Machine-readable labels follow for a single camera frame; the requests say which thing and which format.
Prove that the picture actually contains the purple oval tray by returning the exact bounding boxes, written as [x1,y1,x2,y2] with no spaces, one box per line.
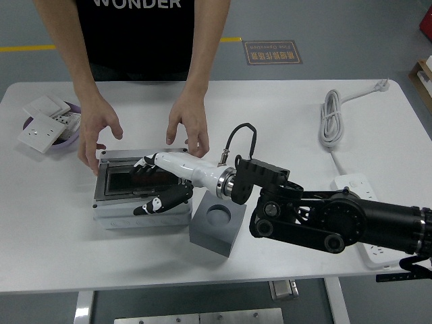
[22,101,82,155]

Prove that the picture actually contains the person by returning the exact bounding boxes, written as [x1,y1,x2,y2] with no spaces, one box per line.
[74,0,200,82]

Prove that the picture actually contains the cardboard box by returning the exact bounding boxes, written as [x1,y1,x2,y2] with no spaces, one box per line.
[408,55,432,114]

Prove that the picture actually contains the brown floor sign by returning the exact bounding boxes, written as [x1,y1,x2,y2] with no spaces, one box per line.
[242,40,304,66]

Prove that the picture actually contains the white wall switch plate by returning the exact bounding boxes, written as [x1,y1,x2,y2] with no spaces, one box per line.
[22,94,72,118]

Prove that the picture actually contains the person's left hand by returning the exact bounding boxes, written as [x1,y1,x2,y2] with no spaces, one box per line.
[165,95,211,159]

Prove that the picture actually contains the person's right hand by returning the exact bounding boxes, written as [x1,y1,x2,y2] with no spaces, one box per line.
[77,95,124,177]

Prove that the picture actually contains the grey box with tinted lid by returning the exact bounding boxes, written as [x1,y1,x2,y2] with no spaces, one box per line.
[91,147,194,231]

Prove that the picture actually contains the white table leg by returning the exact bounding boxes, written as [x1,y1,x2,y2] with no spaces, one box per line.
[323,277,352,324]
[73,290,96,324]

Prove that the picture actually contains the white socket module with holes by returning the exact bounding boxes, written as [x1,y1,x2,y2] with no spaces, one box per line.
[52,113,82,140]

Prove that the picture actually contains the yellow floor tape line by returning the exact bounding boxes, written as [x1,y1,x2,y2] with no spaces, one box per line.
[0,36,243,53]

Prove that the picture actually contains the white wall socket plate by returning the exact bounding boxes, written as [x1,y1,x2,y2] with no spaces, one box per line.
[17,113,68,155]

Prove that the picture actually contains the metal base plate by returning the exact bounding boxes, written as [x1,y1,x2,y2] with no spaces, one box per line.
[113,307,284,324]

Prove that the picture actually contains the white power strip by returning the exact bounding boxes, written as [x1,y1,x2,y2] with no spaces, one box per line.
[329,173,406,270]

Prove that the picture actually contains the grey cube with round recess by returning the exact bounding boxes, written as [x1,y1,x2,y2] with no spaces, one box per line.
[188,190,248,259]

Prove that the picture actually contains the grey table control box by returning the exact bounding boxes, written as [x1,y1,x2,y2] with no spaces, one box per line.
[269,278,300,301]

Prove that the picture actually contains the black strip under table edge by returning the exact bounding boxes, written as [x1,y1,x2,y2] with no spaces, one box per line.
[376,271,418,283]

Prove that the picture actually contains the white power cord with plug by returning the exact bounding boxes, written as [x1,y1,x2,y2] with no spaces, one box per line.
[318,78,392,176]

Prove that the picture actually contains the red box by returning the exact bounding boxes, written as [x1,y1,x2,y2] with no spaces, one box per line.
[418,5,432,34]

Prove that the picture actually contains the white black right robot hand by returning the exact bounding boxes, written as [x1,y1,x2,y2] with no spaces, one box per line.
[130,151,225,217]

